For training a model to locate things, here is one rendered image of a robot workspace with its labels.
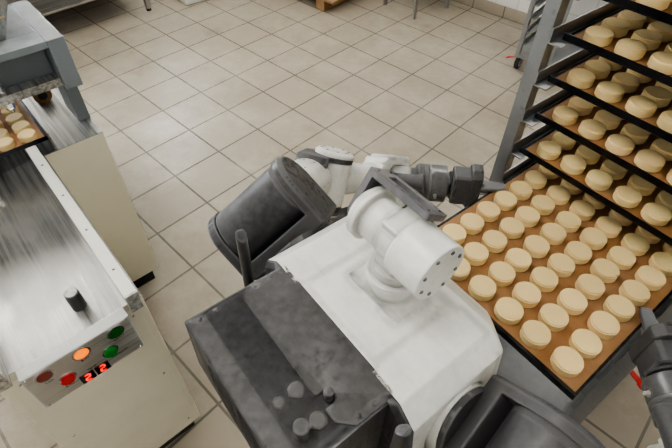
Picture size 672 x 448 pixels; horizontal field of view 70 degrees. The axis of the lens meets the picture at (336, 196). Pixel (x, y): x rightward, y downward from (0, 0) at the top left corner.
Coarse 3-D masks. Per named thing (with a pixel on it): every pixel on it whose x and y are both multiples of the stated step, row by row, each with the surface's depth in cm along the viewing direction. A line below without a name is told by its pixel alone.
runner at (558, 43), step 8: (600, 8) 96; (608, 8) 98; (616, 8) 101; (584, 16) 94; (592, 16) 96; (600, 16) 98; (568, 24) 91; (576, 24) 93; (584, 24) 96; (552, 32) 89; (560, 32) 91; (568, 32) 93; (552, 40) 91; (560, 40) 91; (560, 48) 89
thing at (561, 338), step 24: (456, 216) 107; (504, 216) 107; (552, 216) 108; (600, 216) 108; (480, 240) 102; (576, 240) 103; (576, 264) 98; (648, 264) 98; (504, 288) 94; (528, 312) 90; (552, 336) 87; (624, 336) 87; (600, 360) 84; (576, 384) 80
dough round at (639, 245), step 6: (630, 234) 101; (636, 234) 101; (624, 240) 101; (630, 240) 100; (636, 240) 100; (642, 240) 100; (624, 246) 101; (630, 246) 99; (636, 246) 99; (642, 246) 99; (648, 246) 99; (636, 252) 99; (642, 252) 99
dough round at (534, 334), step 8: (528, 320) 87; (536, 320) 87; (528, 328) 86; (536, 328) 86; (544, 328) 86; (520, 336) 86; (528, 336) 84; (536, 336) 84; (544, 336) 84; (528, 344) 85; (536, 344) 84; (544, 344) 84
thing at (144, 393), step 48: (0, 192) 140; (48, 192) 140; (0, 240) 128; (48, 240) 128; (0, 288) 117; (48, 288) 117; (96, 288) 117; (0, 336) 108; (48, 336) 108; (144, 336) 125; (96, 384) 122; (144, 384) 136; (48, 432) 120; (96, 432) 133; (144, 432) 150
